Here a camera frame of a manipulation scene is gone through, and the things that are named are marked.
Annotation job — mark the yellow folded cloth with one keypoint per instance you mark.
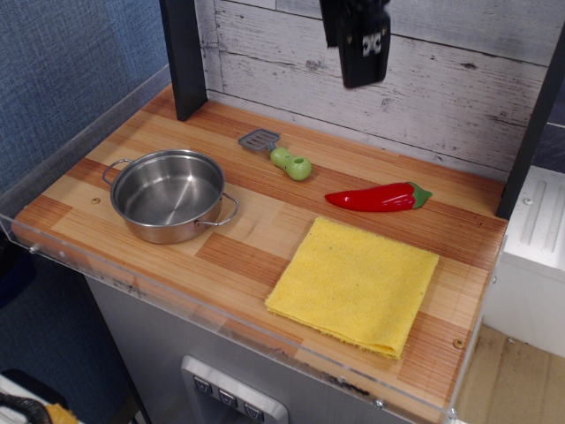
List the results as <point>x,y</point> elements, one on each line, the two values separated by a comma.
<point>356,286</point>

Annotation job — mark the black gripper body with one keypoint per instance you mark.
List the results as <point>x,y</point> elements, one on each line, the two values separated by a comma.
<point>361,7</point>

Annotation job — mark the grey toy fridge cabinet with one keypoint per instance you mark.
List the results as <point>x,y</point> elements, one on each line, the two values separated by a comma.
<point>153,341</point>

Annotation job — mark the dark grey post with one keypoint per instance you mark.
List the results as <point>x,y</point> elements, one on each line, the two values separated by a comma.
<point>181,33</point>
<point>539,117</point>

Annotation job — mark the yellow object bottom left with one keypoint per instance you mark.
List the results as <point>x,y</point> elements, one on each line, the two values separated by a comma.
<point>60,415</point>

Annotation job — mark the white side cabinet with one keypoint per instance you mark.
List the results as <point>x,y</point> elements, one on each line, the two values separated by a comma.
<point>526,297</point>

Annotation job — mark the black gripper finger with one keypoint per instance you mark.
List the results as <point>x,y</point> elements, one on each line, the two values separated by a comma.
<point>364,44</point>
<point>330,12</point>

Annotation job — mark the dark grey left post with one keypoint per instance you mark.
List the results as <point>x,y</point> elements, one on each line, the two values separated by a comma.
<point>181,33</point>

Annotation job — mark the red toy chili pepper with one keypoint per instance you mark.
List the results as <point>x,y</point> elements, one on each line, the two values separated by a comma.
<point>384,198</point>

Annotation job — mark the clear acrylic guard rail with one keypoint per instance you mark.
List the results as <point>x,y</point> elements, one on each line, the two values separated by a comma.
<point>63,134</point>

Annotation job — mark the silver dispenser button panel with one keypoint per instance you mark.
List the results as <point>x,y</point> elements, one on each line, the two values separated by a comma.
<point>215,394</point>

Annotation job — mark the dark grey right post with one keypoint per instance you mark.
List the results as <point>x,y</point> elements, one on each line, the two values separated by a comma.
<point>539,117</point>

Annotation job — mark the toy spatula green handle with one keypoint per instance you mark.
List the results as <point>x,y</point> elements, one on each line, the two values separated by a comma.
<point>297,167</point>

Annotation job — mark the stainless steel pot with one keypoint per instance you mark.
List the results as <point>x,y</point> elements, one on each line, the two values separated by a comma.
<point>170,196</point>

